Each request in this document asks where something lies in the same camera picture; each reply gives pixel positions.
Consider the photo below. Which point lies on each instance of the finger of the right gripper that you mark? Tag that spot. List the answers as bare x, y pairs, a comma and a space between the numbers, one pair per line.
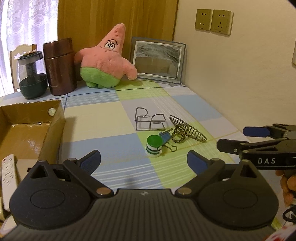
274, 131
281, 146

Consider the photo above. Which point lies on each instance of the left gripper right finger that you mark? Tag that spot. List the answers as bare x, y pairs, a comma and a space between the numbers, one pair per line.
207, 172

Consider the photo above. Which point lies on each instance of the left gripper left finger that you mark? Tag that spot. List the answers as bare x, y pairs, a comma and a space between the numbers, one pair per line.
82, 169

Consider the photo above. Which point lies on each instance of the green white tape roll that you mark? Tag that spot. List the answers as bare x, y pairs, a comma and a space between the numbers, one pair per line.
154, 146

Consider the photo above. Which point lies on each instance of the white remote control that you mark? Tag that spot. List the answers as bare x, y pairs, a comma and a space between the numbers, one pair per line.
9, 181

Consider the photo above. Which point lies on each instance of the person's right hand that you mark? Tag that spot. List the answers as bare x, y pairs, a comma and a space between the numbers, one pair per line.
288, 187

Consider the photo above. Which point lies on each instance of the leopard print hair claw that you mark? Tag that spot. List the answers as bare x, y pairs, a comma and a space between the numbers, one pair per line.
183, 130

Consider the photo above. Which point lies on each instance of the blue binder clip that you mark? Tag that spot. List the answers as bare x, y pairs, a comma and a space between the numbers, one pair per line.
166, 137

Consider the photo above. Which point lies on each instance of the large open cardboard box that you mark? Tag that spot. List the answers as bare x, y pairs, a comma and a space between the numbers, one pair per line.
31, 131

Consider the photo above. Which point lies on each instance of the checked pastel tablecloth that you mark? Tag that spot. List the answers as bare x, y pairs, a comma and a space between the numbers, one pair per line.
103, 119

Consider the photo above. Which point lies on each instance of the pink Patrick star plush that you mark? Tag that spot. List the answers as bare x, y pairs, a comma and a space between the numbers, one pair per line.
103, 66

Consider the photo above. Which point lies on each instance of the brown cylindrical thermos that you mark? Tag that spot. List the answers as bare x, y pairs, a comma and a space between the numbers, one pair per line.
60, 69

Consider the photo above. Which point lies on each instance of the glass jar dark green base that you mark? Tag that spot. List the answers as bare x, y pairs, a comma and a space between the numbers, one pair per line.
31, 74

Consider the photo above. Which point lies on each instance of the silver framed sand picture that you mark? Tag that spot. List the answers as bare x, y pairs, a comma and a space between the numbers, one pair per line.
158, 60

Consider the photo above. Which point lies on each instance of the sheer purple curtain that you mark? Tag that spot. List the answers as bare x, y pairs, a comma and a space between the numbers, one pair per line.
25, 22

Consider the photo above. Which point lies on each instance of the bent metal wire puzzle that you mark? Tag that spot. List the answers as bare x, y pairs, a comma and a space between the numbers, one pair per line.
146, 122

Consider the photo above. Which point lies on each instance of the gold wall socket right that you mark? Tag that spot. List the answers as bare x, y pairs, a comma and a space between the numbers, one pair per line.
222, 21

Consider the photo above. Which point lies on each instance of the gold wall socket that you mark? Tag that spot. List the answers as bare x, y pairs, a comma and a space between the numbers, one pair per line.
222, 21
203, 19

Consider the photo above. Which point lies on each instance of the gold wall socket left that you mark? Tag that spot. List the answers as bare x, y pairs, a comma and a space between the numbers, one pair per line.
203, 19

